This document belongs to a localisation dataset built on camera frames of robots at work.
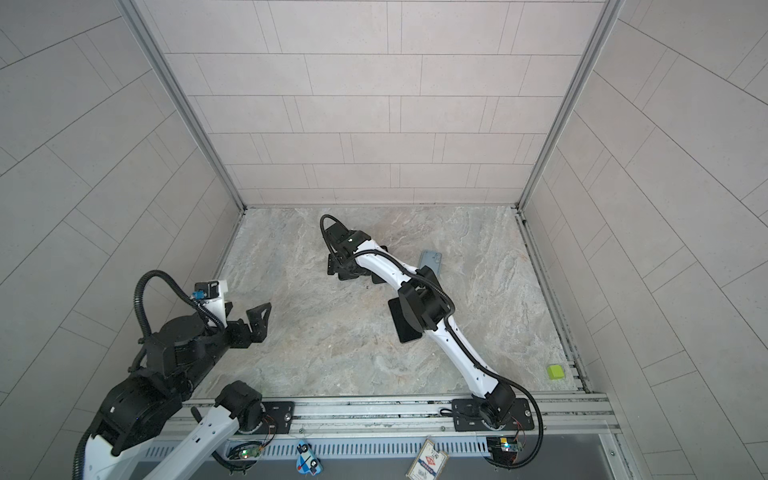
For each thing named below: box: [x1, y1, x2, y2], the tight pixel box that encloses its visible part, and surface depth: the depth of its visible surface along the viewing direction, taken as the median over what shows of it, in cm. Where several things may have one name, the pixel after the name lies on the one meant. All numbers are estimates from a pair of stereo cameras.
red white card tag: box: [405, 438, 449, 480], surface depth 66 cm
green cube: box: [547, 365, 565, 379], surface depth 78 cm
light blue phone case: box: [420, 250, 442, 277], surface depth 104 cm
